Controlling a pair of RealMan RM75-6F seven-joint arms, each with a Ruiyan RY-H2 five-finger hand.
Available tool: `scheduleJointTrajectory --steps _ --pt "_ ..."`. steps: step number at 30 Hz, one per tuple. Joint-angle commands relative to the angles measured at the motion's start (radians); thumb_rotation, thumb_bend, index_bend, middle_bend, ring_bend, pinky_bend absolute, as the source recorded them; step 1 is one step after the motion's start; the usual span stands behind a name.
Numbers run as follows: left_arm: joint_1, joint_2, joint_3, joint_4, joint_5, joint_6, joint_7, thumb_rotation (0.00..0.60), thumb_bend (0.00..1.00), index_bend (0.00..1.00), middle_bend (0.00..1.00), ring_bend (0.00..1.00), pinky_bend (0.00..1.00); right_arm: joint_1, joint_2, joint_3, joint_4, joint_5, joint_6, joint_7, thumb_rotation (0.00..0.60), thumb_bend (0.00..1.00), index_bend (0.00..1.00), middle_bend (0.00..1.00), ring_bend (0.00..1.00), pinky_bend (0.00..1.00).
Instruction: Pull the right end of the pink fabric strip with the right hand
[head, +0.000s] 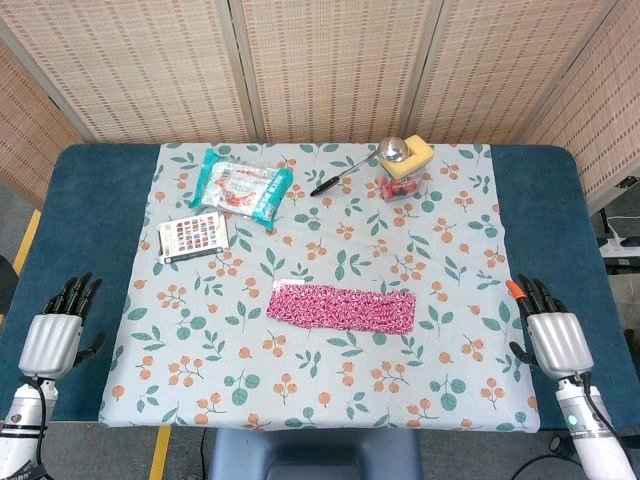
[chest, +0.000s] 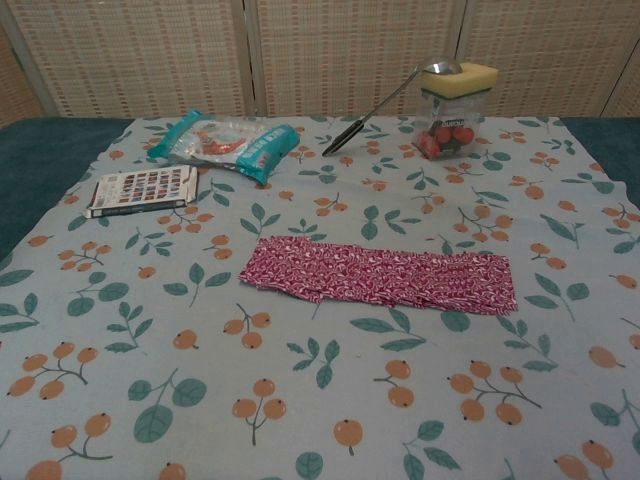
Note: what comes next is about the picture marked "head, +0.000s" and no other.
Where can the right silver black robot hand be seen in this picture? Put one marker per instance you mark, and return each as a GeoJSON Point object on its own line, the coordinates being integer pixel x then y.
{"type": "Point", "coordinates": [557, 340]}

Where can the teal snack bag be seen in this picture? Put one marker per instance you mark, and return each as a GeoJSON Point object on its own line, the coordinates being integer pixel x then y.
{"type": "Point", "coordinates": [240, 187]}

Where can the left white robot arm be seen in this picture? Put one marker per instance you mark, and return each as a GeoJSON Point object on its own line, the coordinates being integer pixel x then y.
{"type": "Point", "coordinates": [17, 430]}

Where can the clear jar red contents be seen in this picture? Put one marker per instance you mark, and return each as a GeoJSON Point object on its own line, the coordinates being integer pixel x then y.
{"type": "Point", "coordinates": [400, 189]}

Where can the yellow sponge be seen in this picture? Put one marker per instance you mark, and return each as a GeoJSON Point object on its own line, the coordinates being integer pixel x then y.
{"type": "Point", "coordinates": [417, 155]}

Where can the floral print tablecloth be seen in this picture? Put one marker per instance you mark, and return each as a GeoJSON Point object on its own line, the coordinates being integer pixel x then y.
{"type": "Point", "coordinates": [320, 365]}

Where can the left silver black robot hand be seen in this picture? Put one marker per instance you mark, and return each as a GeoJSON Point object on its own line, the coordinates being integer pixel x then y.
{"type": "Point", "coordinates": [50, 342]}

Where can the white card box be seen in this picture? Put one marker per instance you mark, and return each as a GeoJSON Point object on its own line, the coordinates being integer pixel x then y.
{"type": "Point", "coordinates": [192, 237]}

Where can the woven bamboo screen panel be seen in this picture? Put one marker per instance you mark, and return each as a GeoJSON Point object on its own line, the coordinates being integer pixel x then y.
{"type": "Point", "coordinates": [140, 70]}
{"type": "Point", "coordinates": [595, 125]}
{"type": "Point", "coordinates": [340, 70]}
{"type": "Point", "coordinates": [505, 70]}
{"type": "Point", "coordinates": [25, 125]}

